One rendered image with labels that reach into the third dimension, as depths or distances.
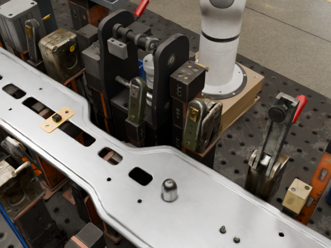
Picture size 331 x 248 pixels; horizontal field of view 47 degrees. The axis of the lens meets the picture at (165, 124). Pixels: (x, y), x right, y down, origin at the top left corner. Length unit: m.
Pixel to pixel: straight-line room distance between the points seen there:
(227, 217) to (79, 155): 0.34
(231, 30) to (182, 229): 0.62
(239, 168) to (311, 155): 0.24
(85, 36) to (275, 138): 0.55
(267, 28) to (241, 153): 1.95
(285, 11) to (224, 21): 2.24
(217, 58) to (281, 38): 1.84
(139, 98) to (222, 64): 0.41
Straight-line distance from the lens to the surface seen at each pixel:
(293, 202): 0.76
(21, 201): 0.88
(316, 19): 3.29
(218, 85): 1.27
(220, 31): 1.13
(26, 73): 1.11
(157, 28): 1.75
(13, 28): 1.16
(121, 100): 1.01
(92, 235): 0.76
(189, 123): 0.83
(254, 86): 1.31
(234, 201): 0.78
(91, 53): 0.99
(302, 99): 0.78
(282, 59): 2.80
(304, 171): 1.24
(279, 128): 0.71
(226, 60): 1.21
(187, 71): 0.85
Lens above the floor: 1.66
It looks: 47 degrees down
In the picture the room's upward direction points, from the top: 2 degrees counter-clockwise
